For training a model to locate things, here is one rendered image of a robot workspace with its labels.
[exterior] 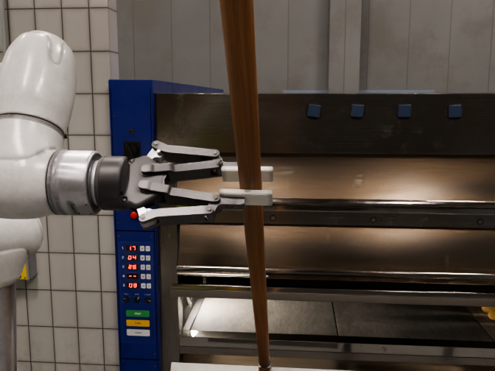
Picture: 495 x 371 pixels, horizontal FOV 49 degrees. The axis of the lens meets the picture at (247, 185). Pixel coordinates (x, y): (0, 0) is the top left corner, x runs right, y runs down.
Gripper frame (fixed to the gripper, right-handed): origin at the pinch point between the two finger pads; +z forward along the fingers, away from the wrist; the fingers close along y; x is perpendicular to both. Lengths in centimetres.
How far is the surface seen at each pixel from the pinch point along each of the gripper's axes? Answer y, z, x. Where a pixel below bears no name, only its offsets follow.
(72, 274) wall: -39, -75, -130
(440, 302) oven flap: -28, 59, -116
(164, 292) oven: -35, -39, -133
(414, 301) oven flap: -28, 50, -116
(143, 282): -36, -47, -127
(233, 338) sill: -21, -13, -144
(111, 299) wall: -32, -60, -136
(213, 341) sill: -20, -20, -145
